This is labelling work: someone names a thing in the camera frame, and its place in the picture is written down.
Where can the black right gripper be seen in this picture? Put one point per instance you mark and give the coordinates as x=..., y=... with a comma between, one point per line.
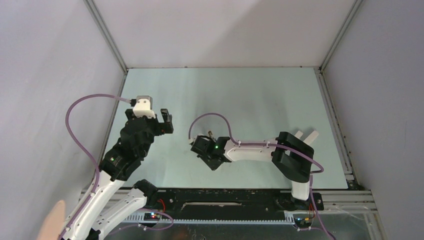
x=213, y=166

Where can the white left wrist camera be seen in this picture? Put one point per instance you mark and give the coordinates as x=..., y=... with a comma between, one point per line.
x=142, y=107

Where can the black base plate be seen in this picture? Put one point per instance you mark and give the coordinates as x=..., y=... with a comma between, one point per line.
x=230, y=204

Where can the grey cable duct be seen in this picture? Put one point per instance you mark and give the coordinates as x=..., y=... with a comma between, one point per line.
x=150, y=218

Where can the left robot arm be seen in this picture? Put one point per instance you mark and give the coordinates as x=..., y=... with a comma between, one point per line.
x=91, y=221

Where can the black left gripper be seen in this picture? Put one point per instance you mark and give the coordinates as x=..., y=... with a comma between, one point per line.
x=163, y=127

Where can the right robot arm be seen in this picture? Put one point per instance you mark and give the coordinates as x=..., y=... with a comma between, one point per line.
x=279, y=151

